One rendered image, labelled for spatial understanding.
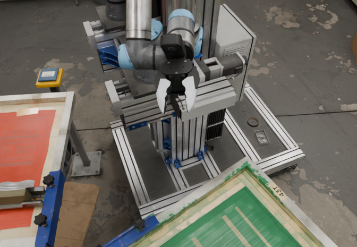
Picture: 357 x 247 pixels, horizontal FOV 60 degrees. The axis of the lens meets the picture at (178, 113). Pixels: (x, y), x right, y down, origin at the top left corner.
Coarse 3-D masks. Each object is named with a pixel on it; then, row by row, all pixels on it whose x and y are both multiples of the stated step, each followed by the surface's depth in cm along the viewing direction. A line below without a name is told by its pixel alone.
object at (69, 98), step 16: (0, 96) 160; (16, 96) 160; (32, 96) 160; (48, 96) 160; (64, 96) 160; (64, 112) 153; (64, 128) 146; (64, 144) 140; (64, 160) 139; (0, 240) 113; (16, 240) 113; (32, 240) 113
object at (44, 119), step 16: (16, 112) 158; (48, 112) 158; (16, 128) 151; (32, 128) 151; (48, 128) 151; (48, 144) 145; (0, 176) 134; (16, 176) 134; (32, 176) 134; (16, 208) 124; (32, 208) 124; (0, 224) 120; (16, 224) 120
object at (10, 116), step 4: (12, 112) 158; (0, 116) 156; (4, 116) 156; (8, 116) 156; (12, 116) 156; (0, 120) 154; (4, 120) 154; (8, 120) 154; (12, 120) 154; (0, 124) 152; (4, 124) 152; (8, 124) 152; (0, 128) 151; (4, 128) 151; (8, 128) 151
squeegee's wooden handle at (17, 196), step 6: (0, 192) 118; (6, 192) 118; (12, 192) 118; (18, 192) 118; (24, 192) 118; (0, 198) 117; (6, 198) 117; (12, 198) 118; (18, 198) 118; (24, 198) 118; (30, 198) 122; (0, 204) 120; (6, 204) 121; (12, 204) 121
